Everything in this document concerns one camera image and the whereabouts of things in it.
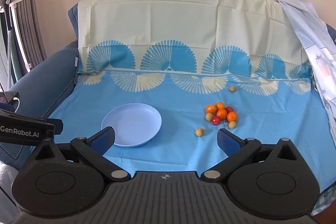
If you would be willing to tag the checkered cloth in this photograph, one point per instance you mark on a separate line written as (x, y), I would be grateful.
(324, 200)

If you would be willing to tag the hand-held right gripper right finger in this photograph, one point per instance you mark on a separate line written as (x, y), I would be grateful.
(227, 142)

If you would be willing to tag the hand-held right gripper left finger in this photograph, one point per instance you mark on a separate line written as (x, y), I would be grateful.
(103, 140)

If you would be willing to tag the yellow longan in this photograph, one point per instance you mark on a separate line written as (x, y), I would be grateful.
(199, 132)
(208, 117)
(232, 88)
(232, 124)

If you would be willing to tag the blue denim sofa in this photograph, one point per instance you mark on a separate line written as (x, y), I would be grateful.
(39, 82)

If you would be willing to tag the small orange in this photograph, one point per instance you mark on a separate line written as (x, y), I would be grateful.
(222, 114)
(232, 116)
(220, 105)
(210, 108)

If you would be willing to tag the grey curtain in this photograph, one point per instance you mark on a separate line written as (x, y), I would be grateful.
(34, 29)

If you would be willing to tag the blue fan-print bed sheet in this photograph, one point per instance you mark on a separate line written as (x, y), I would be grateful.
(170, 29)

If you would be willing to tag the red cherry plum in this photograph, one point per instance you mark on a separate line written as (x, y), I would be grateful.
(230, 109)
(216, 120)

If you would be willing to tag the light blue plate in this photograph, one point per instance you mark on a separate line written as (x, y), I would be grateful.
(134, 121)

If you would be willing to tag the pale floral cloth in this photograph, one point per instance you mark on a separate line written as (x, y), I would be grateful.
(309, 29)

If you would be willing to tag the white fluffy towel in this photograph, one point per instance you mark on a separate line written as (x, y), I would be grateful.
(6, 179)

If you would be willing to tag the black smartphone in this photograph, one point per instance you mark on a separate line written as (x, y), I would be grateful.
(6, 97)

